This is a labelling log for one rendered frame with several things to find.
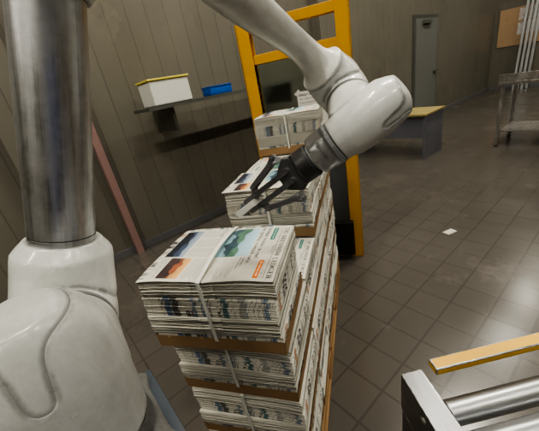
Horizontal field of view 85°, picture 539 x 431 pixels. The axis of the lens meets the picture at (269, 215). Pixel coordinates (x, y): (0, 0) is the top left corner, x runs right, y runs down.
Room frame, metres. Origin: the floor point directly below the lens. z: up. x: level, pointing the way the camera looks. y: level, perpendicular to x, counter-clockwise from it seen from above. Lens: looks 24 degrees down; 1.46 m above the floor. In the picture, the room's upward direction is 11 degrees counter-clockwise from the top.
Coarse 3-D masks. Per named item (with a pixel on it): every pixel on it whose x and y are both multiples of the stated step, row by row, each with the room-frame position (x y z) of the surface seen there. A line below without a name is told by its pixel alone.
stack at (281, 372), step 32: (320, 224) 1.35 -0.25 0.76; (320, 256) 1.22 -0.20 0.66; (320, 288) 1.08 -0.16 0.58; (320, 320) 0.98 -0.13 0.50; (192, 352) 0.68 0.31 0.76; (224, 352) 0.64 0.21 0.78; (256, 352) 0.60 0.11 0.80; (288, 352) 0.57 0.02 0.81; (256, 384) 0.61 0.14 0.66; (288, 384) 0.58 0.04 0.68; (320, 384) 0.86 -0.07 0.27; (224, 416) 0.66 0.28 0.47; (256, 416) 0.63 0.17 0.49; (288, 416) 0.59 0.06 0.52; (320, 416) 0.76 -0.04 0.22
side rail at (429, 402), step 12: (408, 372) 0.46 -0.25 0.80; (420, 372) 0.46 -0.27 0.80; (408, 384) 0.43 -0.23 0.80; (420, 384) 0.43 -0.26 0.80; (408, 396) 0.43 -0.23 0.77; (420, 396) 0.40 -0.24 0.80; (432, 396) 0.40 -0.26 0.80; (408, 408) 0.43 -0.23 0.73; (420, 408) 0.38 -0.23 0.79; (432, 408) 0.38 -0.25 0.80; (444, 408) 0.37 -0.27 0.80; (408, 420) 0.43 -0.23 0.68; (420, 420) 0.38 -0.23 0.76; (432, 420) 0.35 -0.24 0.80; (444, 420) 0.35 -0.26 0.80; (456, 420) 0.35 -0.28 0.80
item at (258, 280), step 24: (240, 240) 0.77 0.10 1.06; (264, 240) 0.74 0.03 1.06; (288, 240) 0.73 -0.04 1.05; (240, 264) 0.64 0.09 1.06; (264, 264) 0.62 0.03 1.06; (288, 264) 0.70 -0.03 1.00; (216, 288) 0.59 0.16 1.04; (240, 288) 0.57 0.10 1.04; (264, 288) 0.56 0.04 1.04; (288, 288) 0.67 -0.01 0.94; (240, 312) 0.57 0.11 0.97; (264, 312) 0.55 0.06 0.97; (288, 312) 0.63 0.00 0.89; (240, 336) 0.58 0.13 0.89; (264, 336) 0.56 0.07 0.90
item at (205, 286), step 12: (228, 228) 0.87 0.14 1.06; (240, 228) 0.86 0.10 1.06; (228, 240) 0.79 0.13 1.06; (228, 252) 0.72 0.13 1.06; (204, 264) 0.68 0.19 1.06; (216, 264) 0.67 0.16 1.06; (192, 276) 0.63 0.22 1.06; (204, 276) 0.63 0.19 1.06; (192, 288) 0.61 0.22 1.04; (204, 288) 0.61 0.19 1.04; (204, 300) 0.60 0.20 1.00; (204, 312) 0.61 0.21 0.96; (216, 312) 0.60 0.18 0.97; (204, 324) 0.61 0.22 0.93; (216, 324) 0.60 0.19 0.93
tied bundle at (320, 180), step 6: (282, 156) 1.71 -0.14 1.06; (258, 162) 1.68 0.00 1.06; (264, 162) 1.65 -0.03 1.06; (252, 168) 1.57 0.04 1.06; (258, 168) 1.55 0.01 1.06; (276, 168) 1.48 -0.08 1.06; (324, 174) 1.64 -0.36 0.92; (318, 180) 1.46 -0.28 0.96; (324, 180) 1.61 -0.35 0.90; (318, 186) 1.40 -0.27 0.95; (318, 192) 1.39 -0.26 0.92
